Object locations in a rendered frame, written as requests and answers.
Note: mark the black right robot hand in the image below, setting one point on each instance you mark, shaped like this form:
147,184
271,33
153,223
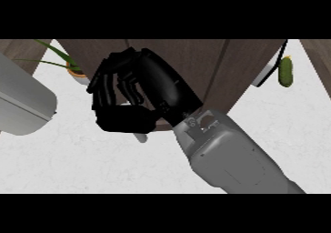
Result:
162,82

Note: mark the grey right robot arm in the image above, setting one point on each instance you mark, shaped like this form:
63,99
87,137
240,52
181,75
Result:
230,154

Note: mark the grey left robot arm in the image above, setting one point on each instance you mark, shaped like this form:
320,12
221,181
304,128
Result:
15,103

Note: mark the brown wooden cabinet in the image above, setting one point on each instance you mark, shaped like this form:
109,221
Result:
208,66

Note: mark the orange plant pot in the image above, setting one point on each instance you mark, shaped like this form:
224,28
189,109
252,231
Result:
77,73

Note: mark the white board with black edge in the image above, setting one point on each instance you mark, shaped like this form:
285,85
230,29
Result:
265,74

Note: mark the green leafy plant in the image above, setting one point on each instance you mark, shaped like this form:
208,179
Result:
60,57

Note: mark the green cucumber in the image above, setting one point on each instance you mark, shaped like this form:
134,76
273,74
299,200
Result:
285,71

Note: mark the brown wooden panel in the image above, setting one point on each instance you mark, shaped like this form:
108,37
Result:
321,60
15,48

